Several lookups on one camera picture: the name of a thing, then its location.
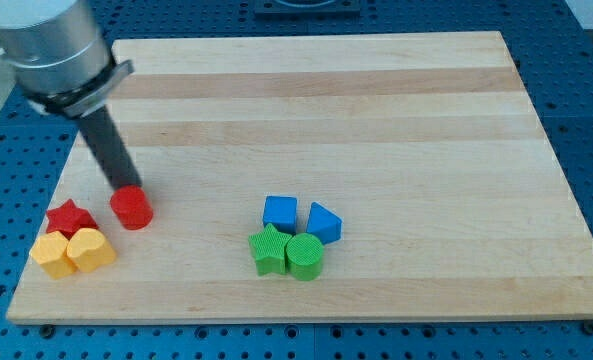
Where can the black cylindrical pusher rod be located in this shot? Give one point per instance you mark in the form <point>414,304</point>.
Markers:
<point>103,139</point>

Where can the red cylinder block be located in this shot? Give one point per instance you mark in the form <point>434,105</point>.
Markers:
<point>132,207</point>

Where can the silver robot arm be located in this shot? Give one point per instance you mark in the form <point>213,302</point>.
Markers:
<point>64,66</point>

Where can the yellow heart block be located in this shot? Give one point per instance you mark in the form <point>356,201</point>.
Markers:
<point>89,249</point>

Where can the red star block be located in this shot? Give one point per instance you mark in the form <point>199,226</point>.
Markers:
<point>68,219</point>

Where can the yellow hexagon block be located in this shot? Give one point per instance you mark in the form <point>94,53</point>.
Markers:
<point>49,251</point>

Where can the blue cube block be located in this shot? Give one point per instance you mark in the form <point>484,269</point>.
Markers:
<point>281,212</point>

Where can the green star block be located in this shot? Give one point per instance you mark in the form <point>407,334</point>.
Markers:
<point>268,250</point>

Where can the green cylinder block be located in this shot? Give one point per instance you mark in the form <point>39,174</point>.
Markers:
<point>305,254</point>

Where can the blue triangle block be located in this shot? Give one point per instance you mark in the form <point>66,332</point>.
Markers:
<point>324,224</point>

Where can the light wooden board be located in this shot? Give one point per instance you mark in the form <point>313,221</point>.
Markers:
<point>426,145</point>

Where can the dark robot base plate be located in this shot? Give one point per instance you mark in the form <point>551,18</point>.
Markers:
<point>306,7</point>

